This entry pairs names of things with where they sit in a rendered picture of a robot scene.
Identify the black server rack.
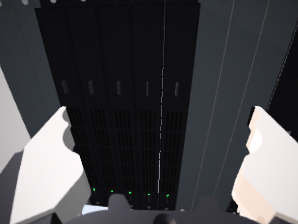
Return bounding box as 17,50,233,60
0,0,298,215

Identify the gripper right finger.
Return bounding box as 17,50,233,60
232,106,298,224

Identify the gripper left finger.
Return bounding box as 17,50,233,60
0,107,91,224

